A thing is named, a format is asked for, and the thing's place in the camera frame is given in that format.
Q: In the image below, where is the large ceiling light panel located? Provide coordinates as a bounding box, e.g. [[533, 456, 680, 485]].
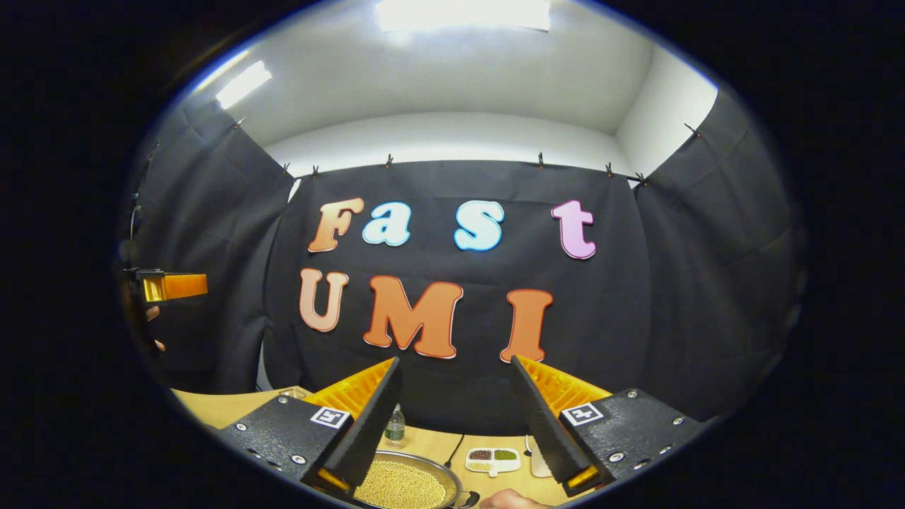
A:
[[375, 0, 552, 33]]

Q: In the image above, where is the narrow ceiling light panel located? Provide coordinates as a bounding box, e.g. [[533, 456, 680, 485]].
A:
[[214, 59, 274, 111]]

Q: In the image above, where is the clear plastic water bottle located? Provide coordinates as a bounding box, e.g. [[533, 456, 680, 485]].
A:
[[384, 404, 407, 448]]

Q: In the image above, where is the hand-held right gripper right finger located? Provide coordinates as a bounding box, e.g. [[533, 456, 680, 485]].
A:
[[510, 354, 709, 497]]

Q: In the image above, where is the white rectangular device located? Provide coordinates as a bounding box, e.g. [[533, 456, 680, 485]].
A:
[[526, 434, 556, 479]]

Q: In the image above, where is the white divided bean dish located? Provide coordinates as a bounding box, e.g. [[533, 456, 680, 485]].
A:
[[465, 446, 522, 479]]

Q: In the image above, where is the steel pot with soybeans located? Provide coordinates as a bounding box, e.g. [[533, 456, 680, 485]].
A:
[[351, 450, 482, 509]]

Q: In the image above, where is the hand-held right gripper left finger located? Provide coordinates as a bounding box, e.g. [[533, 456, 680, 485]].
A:
[[216, 356, 404, 497]]

